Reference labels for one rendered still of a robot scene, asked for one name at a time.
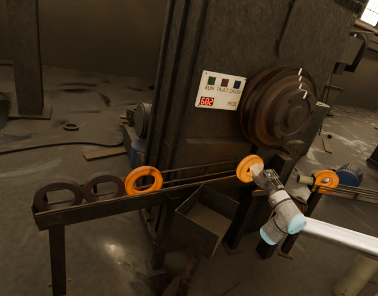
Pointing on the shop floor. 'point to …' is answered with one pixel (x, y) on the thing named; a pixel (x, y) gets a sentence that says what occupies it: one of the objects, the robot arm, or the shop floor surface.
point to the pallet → (129, 120)
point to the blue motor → (350, 175)
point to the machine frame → (329, 33)
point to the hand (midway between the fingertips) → (251, 165)
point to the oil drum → (308, 134)
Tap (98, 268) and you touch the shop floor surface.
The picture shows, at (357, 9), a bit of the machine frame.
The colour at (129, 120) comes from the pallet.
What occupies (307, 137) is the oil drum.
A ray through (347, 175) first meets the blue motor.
